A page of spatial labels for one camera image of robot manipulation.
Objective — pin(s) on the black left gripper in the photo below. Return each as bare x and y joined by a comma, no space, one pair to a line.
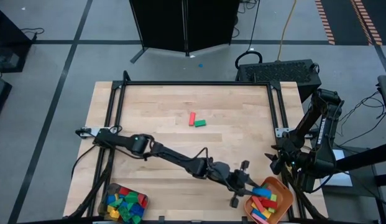
230,180

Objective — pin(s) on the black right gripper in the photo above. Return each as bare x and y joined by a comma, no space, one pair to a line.
290,160

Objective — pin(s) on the green wedge block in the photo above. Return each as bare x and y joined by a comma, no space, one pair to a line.
265,186

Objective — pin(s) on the long red block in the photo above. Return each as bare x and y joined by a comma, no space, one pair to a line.
258,203

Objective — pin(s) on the red wedge block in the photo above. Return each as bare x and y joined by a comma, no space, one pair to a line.
269,203

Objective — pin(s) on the blue rectangular block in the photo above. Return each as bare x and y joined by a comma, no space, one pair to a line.
136,210
259,214

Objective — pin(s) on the long lime green block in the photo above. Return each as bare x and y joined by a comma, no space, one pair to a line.
273,198

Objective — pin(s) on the long yellow block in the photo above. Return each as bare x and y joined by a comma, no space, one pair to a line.
266,214

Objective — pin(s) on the pink rectangular block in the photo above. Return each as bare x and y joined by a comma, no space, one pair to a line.
259,219

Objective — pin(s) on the small red block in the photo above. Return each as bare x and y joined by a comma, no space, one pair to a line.
144,201
124,190

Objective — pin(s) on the small green block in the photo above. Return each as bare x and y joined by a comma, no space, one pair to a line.
116,203
131,197

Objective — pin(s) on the green bowl-shaped block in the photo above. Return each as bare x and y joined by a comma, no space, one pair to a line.
125,213

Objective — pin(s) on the small blue block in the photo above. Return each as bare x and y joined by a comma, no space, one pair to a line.
123,204
111,199

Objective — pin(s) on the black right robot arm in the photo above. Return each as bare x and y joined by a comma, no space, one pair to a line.
326,137

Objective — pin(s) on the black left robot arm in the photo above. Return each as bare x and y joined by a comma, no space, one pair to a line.
174,157

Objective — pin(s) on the orange plastic tray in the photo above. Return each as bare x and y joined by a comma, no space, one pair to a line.
284,196

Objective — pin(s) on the white paper sheet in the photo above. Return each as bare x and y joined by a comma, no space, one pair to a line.
338,180

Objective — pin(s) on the long orange-red block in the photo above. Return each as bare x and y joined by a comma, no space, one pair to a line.
192,119

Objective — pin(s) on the black perforated computer case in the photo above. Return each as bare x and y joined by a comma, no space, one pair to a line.
279,74

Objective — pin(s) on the grey translucent plastic bin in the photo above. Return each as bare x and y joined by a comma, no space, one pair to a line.
103,202

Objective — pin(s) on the orange striped floor tape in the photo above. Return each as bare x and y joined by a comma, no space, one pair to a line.
366,21
324,21

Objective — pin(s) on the black floor mat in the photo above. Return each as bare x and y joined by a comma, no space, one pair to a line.
343,21

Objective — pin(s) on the black folding divider screen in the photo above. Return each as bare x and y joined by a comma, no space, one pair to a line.
161,25

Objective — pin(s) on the black equipment box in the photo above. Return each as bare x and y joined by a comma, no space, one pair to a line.
0,96

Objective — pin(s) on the black cabinet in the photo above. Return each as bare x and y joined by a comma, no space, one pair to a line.
9,46

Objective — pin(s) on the black diagonal frame brace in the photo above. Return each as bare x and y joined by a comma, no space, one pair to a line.
304,205
96,189

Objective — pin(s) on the black side table frame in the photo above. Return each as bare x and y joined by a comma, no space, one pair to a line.
360,158

